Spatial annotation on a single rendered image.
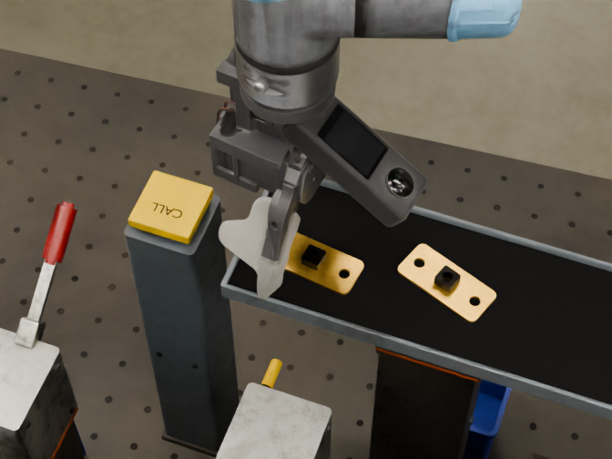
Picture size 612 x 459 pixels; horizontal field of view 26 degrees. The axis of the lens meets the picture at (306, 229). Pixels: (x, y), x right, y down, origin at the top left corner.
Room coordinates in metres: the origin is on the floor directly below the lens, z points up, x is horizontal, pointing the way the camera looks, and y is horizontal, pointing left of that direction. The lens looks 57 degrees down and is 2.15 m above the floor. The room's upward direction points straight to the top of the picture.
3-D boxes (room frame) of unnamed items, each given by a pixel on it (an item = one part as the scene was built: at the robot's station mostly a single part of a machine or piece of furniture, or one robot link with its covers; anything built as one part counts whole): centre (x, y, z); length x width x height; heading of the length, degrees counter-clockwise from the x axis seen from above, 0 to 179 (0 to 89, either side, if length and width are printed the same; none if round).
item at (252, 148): (0.63, 0.02, 1.34); 0.09 x 0.08 x 0.12; 62
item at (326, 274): (0.62, -0.01, 1.17); 0.08 x 0.04 x 0.01; 62
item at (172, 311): (0.68, 0.12, 0.92); 0.08 x 0.08 x 0.44; 70
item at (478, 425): (0.69, -0.18, 0.75); 0.11 x 0.10 x 0.09; 70
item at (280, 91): (0.63, 0.01, 1.42); 0.08 x 0.08 x 0.05
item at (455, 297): (0.60, -0.12, 1.17); 0.08 x 0.04 x 0.01; 50
